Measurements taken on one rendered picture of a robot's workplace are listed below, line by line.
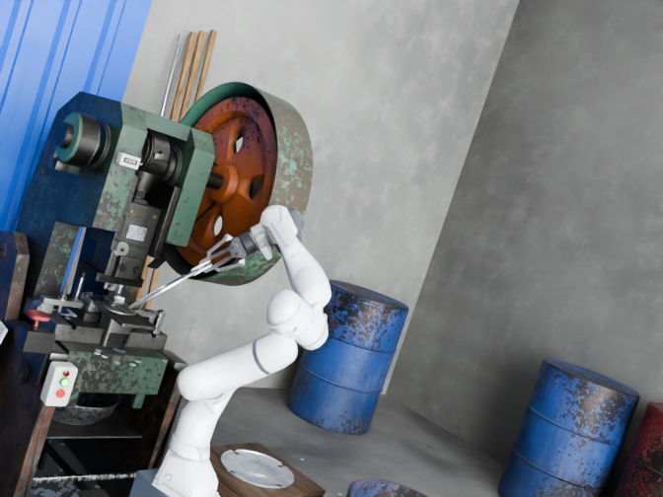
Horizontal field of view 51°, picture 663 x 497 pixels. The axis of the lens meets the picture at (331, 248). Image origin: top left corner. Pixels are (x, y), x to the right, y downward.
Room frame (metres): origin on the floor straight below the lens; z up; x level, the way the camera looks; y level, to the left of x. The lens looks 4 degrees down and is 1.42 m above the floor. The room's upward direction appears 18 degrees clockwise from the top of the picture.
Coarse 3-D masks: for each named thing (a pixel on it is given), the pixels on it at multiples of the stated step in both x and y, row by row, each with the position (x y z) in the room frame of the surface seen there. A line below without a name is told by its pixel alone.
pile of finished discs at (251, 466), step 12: (228, 456) 2.62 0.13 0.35; (240, 456) 2.66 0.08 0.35; (252, 456) 2.70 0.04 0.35; (264, 456) 2.74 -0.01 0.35; (228, 468) 2.51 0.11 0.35; (240, 468) 2.54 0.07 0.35; (252, 468) 2.56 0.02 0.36; (264, 468) 2.60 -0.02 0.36; (276, 468) 2.65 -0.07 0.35; (288, 468) 2.68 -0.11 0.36; (252, 480) 2.48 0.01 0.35; (264, 480) 2.51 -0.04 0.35; (276, 480) 2.55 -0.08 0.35; (288, 480) 2.58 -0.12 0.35
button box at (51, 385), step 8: (56, 368) 2.20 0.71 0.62; (64, 368) 2.21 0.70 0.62; (72, 368) 2.23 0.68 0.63; (48, 376) 2.22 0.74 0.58; (56, 376) 2.20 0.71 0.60; (72, 376) 2.24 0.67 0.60; (48, 384) 2.21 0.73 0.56; (56, 384) 2.21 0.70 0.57; (72, 384) 2.24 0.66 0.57; (48, 392) 2.20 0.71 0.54; (48, 400) 2.20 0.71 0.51; (56, 400) 2.22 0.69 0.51; (64, 400) 2.24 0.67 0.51; (40, 408) 2.21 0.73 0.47; (32, 432) 2.22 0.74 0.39; (16, 440) 2.29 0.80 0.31
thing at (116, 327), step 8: (96, 304) 2.53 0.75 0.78; (104, 304) 2.53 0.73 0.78; (112, 304) 2.57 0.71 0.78; (120, 304) 2.63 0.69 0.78; (104, 312) 2.48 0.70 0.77; (112, 312) 2.48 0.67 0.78; (120, 312) 2.50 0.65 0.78; (128, 312) 2.53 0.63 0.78; (136, 312) 2.59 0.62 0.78; (104, 320) 2.51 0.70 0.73; (112, 320) 2.48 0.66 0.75; (120, 320) 2.40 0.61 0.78; (128, 320) 2.43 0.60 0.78; (136, 320) 2.47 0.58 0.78; (144, 320) 2.50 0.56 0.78; (104, 328) 2.49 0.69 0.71; (112, 328) 2.49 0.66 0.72; (120, 328) 2.51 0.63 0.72; (128, 328) 2.53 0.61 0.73; (144, 328) 2.44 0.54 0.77; (152, 328) 2.46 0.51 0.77; (104, 336) 2.48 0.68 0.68; (112, 336) 2.49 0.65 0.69; (120, 336) 2.52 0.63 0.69; (128, 336) 2.54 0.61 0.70; (104, 344) 2.48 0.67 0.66; (112, 344) 2.50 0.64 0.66; (120, 344) 2.52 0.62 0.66
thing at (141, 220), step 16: (144, 208) 2.58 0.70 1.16; (128, 224) 2.55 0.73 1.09; (144, 224) 2.59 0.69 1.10; (128, 240) 2.56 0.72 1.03; (144, 240) 2.60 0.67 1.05; (96, 256) 2.60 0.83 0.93; (112, 256) 2.53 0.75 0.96; (128, 256) 2.55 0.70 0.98; (144, 256) 2.62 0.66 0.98; (112, 272) 2.54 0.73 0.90; (128, 272) 2.56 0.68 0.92
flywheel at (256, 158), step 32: (224, 128) 2.99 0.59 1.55; (256, 128) 2.83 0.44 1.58; (224, 160) 2.93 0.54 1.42; (256, 160) 2.78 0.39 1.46; (224, 192) 2.82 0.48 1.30; (256, 192) 2.91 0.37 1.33; (224, 224) 2.83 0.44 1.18; (256, 224) 2.64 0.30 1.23; (192, 256) 2.88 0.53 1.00; (224, 256) 2.73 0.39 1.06
